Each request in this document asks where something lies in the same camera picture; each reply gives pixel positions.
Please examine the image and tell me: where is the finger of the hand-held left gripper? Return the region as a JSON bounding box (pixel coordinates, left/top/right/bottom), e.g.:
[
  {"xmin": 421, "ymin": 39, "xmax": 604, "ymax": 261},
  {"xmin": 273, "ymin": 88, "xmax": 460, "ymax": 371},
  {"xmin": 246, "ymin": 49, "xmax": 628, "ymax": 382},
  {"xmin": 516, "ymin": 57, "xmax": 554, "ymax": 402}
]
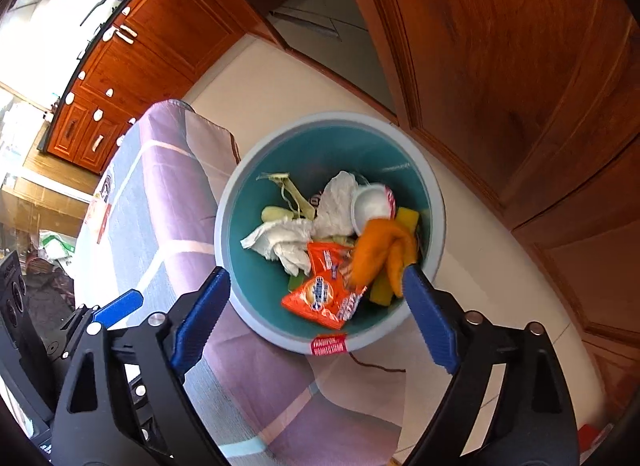
[{"xmin": 47, "ymin": 290, "xmax": 144, "ymax": 363}]

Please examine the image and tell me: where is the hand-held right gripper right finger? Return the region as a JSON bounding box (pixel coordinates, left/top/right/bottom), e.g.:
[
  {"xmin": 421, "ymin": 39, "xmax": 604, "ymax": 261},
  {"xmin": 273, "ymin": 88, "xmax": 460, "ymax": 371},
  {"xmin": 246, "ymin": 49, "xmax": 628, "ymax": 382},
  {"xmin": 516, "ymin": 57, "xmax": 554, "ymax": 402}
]
[{"xmin": 400, "ymin": 265, "xmax": 581, "ymax": 466}]

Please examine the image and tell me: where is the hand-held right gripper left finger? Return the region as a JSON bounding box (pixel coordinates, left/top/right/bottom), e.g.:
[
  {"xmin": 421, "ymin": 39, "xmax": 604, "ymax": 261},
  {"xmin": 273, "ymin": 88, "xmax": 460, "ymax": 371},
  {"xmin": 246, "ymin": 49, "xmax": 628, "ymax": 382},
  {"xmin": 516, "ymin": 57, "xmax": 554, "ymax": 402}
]
[{"xmin": 50, "ymin": 267, "xmax": 232, "ymax": 466}]

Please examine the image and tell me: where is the orange peel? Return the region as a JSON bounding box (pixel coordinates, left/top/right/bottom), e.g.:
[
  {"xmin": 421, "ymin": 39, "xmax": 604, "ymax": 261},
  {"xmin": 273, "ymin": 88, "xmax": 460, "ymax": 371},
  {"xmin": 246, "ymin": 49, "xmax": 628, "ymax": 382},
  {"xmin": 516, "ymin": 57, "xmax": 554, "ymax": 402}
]
[{"xmin": 349, "ymin": 218, "xmax": 419, "ymax": 297}]

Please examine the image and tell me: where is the yellow green sponge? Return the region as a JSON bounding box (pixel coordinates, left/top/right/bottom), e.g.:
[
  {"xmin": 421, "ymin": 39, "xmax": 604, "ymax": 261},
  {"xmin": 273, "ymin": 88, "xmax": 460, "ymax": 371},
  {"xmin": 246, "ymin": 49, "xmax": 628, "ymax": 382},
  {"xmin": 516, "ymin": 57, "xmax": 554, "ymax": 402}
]
[{"xmin": 369, "ymin": 207, "xmax": 422, "ymax": 307}]

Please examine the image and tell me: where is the large white tissue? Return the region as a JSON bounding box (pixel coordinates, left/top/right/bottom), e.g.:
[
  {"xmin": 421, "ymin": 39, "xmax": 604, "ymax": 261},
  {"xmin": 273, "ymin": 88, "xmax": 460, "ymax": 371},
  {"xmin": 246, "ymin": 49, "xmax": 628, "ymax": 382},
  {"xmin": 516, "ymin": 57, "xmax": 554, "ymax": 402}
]
[{"xmin": 241, "ymin": 218, "xmax": 314, "ymax": 277}]

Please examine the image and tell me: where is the orange snack packet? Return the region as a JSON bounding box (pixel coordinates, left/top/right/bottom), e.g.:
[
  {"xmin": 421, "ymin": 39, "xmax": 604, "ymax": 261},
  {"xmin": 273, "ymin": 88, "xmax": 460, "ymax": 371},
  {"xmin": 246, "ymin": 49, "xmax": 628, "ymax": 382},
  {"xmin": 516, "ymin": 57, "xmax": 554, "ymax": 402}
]
[{"xmin": 281, "ymin": 241, "xmax": 369, "ymax": 331}]

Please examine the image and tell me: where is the white cup with red print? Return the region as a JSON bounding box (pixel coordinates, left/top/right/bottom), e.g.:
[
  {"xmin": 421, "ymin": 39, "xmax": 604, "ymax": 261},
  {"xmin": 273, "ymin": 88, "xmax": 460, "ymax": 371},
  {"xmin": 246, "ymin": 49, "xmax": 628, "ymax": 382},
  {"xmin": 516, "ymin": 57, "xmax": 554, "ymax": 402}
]
[{"xmin": 351, "ymin": 185, "xmax": 399, "ymax": 237}]

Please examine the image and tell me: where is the teal bin with grey rim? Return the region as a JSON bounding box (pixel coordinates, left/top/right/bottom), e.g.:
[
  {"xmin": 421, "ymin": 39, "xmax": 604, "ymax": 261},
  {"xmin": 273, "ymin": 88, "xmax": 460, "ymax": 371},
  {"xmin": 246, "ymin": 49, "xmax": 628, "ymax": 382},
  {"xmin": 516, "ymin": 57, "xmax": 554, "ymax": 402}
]
[{"xmin": 214, "ymin": 112, "xmax": 447, "ymax": 358}]

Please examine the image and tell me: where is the small white tissue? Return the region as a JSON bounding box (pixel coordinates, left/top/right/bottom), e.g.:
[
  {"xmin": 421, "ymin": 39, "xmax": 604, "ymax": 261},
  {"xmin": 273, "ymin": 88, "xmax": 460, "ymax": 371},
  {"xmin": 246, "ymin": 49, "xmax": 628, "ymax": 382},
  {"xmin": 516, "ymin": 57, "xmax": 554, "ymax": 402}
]
[{"xmin": 315, "ymin": 171, "xmax": 372, "ymax": 240}]

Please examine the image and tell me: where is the pale green corn husk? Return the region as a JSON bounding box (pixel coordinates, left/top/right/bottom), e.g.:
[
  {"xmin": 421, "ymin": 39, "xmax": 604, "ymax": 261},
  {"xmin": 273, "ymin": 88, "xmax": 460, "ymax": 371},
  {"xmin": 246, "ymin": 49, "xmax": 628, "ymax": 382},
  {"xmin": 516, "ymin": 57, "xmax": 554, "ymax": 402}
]
[{"xmin": 256, "ymin": 172, "xmax": 321, "ymax": 227}]

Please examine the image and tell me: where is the green white plastic bag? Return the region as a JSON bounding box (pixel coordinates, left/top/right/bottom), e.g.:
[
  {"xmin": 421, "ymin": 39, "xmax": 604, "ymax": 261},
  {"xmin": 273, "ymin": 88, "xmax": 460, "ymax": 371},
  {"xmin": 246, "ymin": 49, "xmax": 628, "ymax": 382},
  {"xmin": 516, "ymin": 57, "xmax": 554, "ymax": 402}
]
[{"xmin": 39, "ymin": 229, "xmax": 79, "ymax": 263}]

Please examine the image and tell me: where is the plaid tablecloth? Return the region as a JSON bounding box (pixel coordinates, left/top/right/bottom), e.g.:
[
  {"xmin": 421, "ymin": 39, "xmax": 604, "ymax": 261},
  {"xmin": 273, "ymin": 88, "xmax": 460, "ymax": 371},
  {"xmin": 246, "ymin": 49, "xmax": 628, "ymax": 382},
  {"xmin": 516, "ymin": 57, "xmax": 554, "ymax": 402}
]
[{"xmin": 75, "ymin": 100, "xmax": 407, "ymax": 466}]

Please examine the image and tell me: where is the clear bread bag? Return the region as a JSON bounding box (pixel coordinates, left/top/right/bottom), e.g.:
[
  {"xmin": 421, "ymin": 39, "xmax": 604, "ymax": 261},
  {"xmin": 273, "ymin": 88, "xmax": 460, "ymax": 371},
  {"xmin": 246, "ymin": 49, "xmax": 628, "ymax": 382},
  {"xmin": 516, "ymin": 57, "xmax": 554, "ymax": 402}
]
[{"xmin": 82, "ymin": 173, "xmax": 114, "ymax": 247}]

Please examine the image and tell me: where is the wooden panelled cabinet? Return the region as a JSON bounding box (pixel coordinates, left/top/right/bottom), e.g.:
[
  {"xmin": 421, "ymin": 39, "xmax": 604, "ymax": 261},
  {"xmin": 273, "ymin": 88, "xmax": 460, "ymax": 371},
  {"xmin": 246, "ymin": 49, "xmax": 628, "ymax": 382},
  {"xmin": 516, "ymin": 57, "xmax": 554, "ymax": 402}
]
[{"xmin": 327, "ymin": 0, "xmax": 640, "ymax": 419}]

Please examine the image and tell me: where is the wooden cabinet with drawers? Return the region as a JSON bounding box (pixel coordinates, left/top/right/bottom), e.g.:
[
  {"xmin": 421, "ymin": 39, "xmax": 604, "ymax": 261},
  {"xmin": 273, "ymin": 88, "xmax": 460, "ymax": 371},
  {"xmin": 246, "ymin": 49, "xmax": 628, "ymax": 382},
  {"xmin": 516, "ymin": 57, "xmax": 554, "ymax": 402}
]
[{"xmin": 37, "ymin": 0, "xmax": 282, "ymax": 177}]

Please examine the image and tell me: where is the thin floor cable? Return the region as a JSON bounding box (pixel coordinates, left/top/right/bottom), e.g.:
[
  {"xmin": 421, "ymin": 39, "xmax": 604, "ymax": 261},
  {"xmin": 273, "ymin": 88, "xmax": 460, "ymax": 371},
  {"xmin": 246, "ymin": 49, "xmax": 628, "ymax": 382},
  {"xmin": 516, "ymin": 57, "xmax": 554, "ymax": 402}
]
[{"xmin": 349, "ymin": 351, "xmax": 407, "ymax": 375}]

